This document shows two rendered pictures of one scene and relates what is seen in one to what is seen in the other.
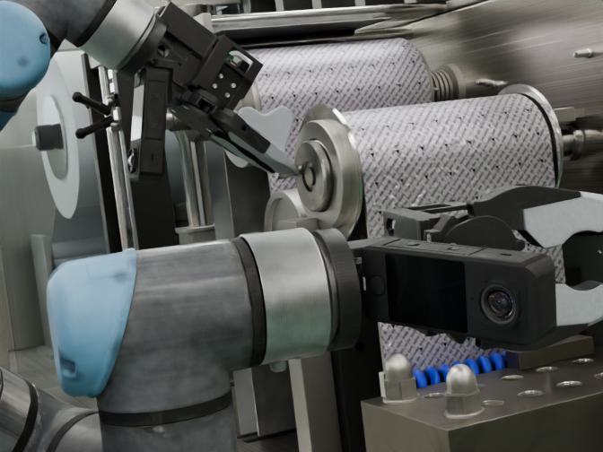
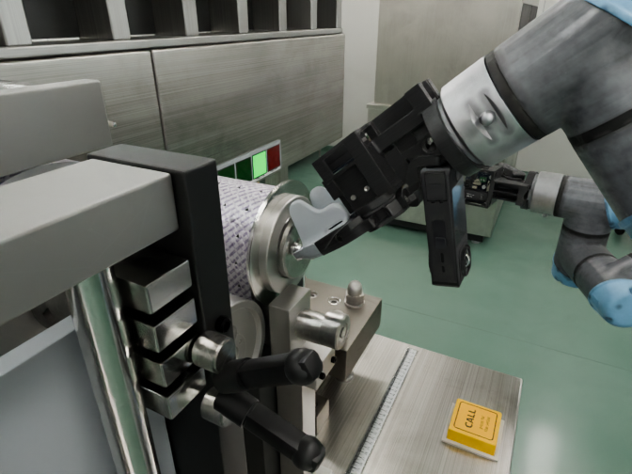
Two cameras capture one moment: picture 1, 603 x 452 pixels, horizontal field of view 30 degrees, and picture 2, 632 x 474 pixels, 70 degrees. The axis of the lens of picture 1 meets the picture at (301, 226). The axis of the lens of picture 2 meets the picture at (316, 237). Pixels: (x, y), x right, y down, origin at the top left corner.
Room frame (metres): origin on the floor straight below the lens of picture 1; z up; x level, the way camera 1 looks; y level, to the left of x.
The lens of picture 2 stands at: (1.45, 0.35, 1.49)
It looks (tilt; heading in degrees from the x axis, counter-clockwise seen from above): 26 degrees down; 231
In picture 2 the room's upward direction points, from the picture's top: straight up
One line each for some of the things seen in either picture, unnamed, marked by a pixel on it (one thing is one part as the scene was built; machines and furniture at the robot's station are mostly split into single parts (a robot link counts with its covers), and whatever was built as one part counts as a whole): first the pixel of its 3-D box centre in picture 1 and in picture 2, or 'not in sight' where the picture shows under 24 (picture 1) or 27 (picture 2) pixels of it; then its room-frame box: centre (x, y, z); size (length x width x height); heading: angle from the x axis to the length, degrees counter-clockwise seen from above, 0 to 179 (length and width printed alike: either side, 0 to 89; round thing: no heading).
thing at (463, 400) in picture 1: (461, 388); (355, 292); (0.98, -0.12, 1.05); 0.04 x 0.04 x 0.04
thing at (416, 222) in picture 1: (410, 274); (497, 185); (0.68, -0.06, 1.20); 0.12 x 0.09 x 0.08; 107
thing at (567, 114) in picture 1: (550, 115); not in sight; (1.31, -0.30, 1.28); 0.06 x 0.05 x 0.02; 114
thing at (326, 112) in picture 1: (327, 174); (284, 243); (1.19, -0.03, 1.25); 0.15 x 0.01 x 0.15; 24
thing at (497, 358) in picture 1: (487, 371); not in sight; (1.16, -0.18, 1.03); 0.21 x 0.04 x 0.03; 114
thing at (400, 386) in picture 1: (399, 376); not in sight; (1.07, -0.08, 1.05); 0.04 x 0.04 x 0.04
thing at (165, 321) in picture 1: (153, 321); (593, 203); (0.62, 0.09, 1.19); 0.11 x 0.08 x 0.09; 107
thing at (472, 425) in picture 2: not in sight; (474, 425); (0.95, 0.12, 0.91); 0.07 x 0.07 x 0.02; 24
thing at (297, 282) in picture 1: (287, 299); (544, 194); (0.65, 0.01, 1.19); 0.08 x 0.05 x 0.08; 16
